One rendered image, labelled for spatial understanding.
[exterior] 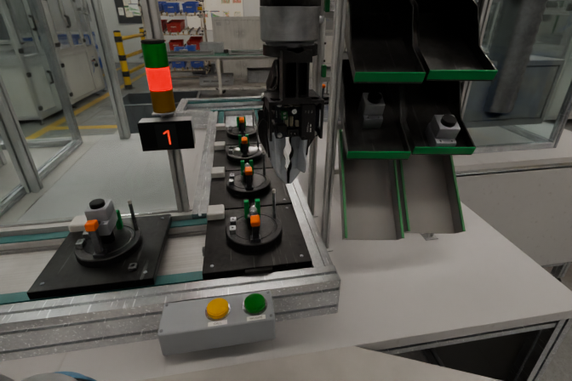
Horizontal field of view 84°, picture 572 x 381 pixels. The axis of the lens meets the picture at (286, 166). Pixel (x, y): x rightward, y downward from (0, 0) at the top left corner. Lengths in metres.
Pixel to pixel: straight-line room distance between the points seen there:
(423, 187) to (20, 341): 0.92
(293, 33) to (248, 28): 7.57
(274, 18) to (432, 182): 0.62
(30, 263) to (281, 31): 0.84
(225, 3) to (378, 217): 10.62
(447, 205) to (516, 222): 1.16
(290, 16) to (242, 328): 0.53
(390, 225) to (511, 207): 1.20
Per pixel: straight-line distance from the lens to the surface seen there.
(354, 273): 0.89
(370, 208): 0.80
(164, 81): 0.78
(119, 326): 0.77
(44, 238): 1.04
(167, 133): 0.80
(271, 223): 0.82
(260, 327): 0.67
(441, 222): 0.87
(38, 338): 0.83
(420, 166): 0.89
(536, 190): 1.98
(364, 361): 0.74
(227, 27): 7.99
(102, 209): 0.80
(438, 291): 0.91
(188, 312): 0.68
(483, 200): 1.80
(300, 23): 0.40
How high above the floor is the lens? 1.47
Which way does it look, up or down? 26 degrees down
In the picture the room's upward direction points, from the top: straight up
